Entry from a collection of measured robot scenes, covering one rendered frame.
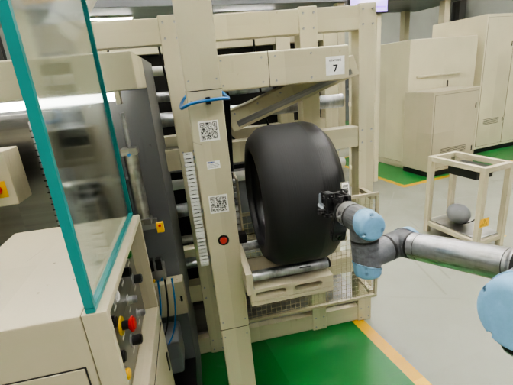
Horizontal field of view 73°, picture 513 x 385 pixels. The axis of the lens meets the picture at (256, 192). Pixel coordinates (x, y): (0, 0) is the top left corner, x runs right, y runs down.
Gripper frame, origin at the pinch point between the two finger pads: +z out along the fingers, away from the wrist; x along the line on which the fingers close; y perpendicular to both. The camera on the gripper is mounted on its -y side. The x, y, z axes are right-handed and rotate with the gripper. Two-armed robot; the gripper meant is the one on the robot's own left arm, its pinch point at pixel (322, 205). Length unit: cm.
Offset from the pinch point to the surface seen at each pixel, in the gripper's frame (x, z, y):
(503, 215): -221, 144, -75
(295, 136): 3.2, 14.9, 24.2
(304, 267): 2.8, 19.0, -30.8
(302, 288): 4.8, 18.4, -39.5
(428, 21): -810, 1032, 300
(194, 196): 43.7, 23.2, 5.4
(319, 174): -1.1, 3.7, 10.4
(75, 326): 69, -44, -4
